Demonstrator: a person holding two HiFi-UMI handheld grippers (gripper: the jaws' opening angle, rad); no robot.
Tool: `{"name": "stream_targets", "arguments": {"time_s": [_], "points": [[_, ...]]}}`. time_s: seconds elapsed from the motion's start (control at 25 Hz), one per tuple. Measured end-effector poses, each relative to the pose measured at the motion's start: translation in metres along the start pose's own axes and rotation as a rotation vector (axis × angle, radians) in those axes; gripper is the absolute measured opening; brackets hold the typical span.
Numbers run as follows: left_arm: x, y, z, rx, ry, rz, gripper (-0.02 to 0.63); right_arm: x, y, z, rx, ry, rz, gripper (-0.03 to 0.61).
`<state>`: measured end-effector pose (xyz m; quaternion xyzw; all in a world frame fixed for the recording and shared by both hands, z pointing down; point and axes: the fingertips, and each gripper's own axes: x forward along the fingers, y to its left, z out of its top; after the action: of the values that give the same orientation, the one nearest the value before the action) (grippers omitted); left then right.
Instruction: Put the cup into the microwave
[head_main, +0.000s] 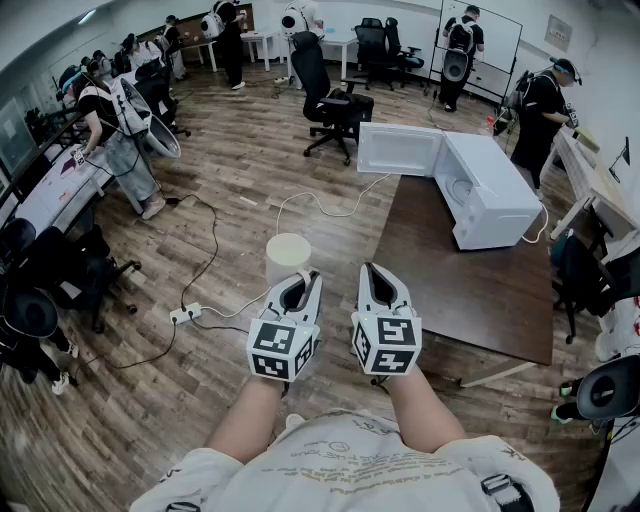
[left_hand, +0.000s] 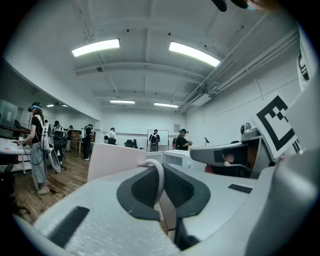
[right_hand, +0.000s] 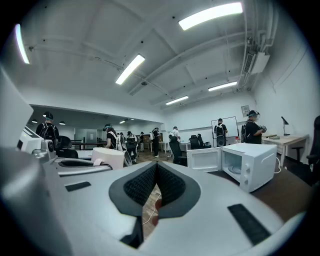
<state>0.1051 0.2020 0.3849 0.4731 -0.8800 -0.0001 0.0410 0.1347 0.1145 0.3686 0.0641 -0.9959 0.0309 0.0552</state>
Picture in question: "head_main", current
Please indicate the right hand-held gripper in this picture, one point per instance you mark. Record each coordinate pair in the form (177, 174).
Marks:
(387, 340)

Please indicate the white cylindrical bin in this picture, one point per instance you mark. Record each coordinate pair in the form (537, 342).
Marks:
(287, 250)

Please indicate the whiteboard on stand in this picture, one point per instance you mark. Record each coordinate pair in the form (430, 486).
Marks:
(500, 45)

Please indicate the white power strip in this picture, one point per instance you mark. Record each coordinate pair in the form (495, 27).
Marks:
(186, 313)
(282, 80)

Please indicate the white round backpack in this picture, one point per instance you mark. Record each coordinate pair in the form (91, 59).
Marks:
(291, 22)
(211, 26)

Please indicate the white desk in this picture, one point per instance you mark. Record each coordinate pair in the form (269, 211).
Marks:
(55, 190)
(340, 42)
(262, 37)

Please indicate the white table leg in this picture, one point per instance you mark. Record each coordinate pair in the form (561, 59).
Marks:
(500, 373)

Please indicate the black office chair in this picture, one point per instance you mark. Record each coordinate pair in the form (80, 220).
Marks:
(402, 55)
(85, 270)
(160, 95)
(310, 75)
(580, 280)
(370, 50)

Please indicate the red white checked cloth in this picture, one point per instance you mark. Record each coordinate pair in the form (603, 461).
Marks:
(620, 330)

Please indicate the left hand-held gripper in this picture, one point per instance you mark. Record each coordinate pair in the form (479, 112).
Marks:
(280, 345)

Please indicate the person's left forearm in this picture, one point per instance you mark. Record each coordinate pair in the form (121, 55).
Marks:
(250, 420)

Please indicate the black desk stand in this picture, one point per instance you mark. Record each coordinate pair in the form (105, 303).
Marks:
(622, 155)

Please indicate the white hard-shell backpack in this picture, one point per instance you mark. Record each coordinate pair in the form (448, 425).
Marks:
(150, 125)

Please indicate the black grey backpack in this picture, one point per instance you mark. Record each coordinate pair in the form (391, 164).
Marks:
(610, 390)
(457, 55)

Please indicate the white microwave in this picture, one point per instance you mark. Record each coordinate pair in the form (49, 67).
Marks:
(500, 200)

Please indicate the person's white printed shirt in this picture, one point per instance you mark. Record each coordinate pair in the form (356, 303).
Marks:
(350, 470)

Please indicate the grey wall panel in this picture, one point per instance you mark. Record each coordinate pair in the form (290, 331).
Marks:
(559, 32)

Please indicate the light wooden desk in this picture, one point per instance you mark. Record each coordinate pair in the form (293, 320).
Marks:
(585, 170)

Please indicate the red topped container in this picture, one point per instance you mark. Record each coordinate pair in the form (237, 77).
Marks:
(490, 125)

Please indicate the person's right forearm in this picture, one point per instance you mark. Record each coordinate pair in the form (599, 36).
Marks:
(425, 410)

